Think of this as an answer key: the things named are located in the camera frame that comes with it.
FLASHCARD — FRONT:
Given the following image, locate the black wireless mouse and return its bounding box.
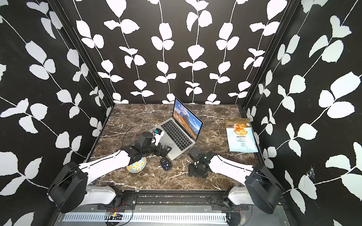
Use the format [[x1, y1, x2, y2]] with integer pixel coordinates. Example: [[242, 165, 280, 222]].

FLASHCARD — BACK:
[[160, 156, 173, 171]]

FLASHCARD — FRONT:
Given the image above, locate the silver laptop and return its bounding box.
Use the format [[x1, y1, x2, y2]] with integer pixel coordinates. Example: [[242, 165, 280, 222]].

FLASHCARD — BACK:
[[150, 98, 204, 160]]

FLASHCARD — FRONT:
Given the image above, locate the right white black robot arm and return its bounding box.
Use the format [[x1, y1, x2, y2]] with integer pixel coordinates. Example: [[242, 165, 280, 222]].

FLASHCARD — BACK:
[[189, 147, 285, 214]]

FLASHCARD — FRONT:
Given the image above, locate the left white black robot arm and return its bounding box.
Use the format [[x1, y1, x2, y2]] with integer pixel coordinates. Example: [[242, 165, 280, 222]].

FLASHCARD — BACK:
[[48, 132, 172, 213]]

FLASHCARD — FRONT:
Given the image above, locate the yellow blue patterned bowl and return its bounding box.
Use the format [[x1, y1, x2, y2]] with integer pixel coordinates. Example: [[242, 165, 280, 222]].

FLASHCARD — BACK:
[[126, 157, 147, 173]]

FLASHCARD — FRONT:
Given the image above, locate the light blue chips bag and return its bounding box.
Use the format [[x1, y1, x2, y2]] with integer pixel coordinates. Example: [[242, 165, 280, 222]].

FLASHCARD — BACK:
[[225, 118, 258, 153]]

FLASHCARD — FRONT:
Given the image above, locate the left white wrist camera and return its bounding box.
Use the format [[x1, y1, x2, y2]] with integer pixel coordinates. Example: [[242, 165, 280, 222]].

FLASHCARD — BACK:
[[153, 128, 165, 146]]

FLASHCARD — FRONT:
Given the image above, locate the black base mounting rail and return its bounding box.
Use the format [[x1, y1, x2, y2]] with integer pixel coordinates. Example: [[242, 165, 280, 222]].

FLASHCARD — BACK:
[[56, 190, 283, 211]]

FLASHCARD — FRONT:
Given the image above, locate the white perforated cable strip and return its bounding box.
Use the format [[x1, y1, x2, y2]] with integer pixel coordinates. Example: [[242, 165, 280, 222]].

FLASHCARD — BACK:
[[61, 212, 227, 224]]

